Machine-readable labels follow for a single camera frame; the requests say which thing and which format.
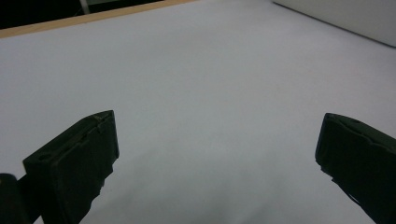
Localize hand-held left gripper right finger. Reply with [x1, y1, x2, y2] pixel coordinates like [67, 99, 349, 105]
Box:
[315, 112, 396, 224]

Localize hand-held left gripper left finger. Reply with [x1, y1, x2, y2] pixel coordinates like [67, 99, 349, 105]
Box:
[22, 110, 120, 224]

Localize white rectangular plastic container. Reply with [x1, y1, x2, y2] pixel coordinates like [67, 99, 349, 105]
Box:
[273, 0, 396, 49]

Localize white table mat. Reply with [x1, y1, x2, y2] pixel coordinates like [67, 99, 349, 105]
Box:
[0, 0, 396, 224]

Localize white metal stand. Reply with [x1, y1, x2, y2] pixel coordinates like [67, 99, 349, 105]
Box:
[78, 0, 92, 15]

